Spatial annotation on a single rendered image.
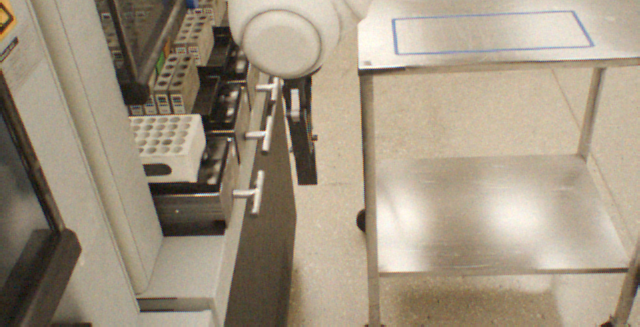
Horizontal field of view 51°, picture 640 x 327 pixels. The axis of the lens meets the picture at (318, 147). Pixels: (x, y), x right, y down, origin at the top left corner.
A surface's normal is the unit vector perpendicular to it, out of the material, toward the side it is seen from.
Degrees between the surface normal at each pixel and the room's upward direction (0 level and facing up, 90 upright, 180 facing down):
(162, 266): 0
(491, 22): 0
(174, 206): 90
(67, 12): 90
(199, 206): 90
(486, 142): 0
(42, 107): 90
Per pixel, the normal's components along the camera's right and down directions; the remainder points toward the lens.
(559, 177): -0.07, -0.80
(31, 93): 1.00, -0.04
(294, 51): -0.10, 0.66
